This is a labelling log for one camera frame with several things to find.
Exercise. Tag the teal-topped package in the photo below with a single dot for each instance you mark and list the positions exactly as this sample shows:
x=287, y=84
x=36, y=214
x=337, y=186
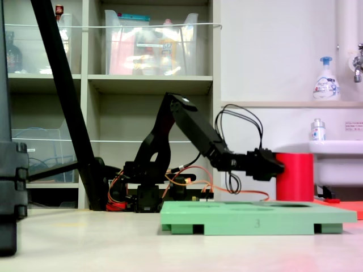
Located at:
x=133, y=17

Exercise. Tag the green shape-hole board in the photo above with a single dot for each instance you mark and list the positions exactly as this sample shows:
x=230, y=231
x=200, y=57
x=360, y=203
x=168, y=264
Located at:
x=241, y=221

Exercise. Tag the white blue-pump soap bottle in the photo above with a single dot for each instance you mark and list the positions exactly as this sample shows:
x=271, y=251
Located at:
x=326, y=85

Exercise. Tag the red-capped small bottle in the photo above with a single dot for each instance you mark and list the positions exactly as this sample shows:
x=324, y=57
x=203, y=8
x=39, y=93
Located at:
x=59, y=10

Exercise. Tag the small clear sanitizer bottle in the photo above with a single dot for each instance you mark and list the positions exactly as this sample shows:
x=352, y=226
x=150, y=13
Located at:
x=317, y=131

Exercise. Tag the red cylinder block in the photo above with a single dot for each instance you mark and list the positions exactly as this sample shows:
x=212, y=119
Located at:
x=297, y=181

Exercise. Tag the black tripod leg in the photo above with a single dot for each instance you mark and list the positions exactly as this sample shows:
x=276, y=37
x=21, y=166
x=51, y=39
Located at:
x=62, y=85

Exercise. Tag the dark grey upright post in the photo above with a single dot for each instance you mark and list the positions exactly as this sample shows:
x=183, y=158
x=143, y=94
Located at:
x=4, y=85

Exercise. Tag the beige shelf unit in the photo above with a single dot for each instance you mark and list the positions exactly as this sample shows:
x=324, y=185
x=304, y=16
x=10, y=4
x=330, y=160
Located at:
x=127, y=82

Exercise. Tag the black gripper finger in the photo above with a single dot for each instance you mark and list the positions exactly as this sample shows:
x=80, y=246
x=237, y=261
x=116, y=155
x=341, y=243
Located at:
x=265, y=177
x=276, y=167

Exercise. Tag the red flat mat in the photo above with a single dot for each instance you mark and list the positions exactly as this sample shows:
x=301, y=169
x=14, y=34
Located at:
x=348, y=208

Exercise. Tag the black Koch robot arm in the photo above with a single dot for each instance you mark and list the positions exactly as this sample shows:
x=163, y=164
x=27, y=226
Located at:
x=195, y=127

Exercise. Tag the red-print wall label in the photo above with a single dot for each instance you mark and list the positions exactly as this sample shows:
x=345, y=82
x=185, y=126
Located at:
x=354, y=126

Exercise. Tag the white sink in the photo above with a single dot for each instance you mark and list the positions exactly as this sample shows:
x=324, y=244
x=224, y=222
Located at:
x=337, y=161

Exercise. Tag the circuit board with connectors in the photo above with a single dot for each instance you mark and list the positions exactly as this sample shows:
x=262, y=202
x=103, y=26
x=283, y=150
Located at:
x=205, y=197

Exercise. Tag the small red flat block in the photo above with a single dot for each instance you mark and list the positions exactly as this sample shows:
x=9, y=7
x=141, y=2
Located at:
x=332, y=200

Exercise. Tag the large clear plastic bin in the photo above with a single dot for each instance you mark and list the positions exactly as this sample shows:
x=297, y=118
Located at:
x=150, y=51

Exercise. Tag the dark glass bottle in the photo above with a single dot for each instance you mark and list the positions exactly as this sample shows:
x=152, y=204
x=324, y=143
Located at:
x=12, y=56

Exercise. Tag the yellow labelled bottle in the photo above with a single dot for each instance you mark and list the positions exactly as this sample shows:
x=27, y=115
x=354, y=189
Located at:
x=168, y=54

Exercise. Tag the metal faucet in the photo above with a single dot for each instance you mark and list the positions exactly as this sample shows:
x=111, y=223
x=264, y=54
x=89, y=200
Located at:
x=357, y=65

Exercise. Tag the notched black stack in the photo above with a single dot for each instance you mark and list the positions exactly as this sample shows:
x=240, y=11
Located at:
x=11, y=175

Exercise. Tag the thin black tripod strut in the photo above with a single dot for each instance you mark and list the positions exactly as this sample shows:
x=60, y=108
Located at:
x=54, y=170

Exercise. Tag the clear bin with dark bottle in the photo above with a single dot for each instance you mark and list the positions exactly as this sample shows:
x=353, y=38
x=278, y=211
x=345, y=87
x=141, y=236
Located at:
x=28, y=48

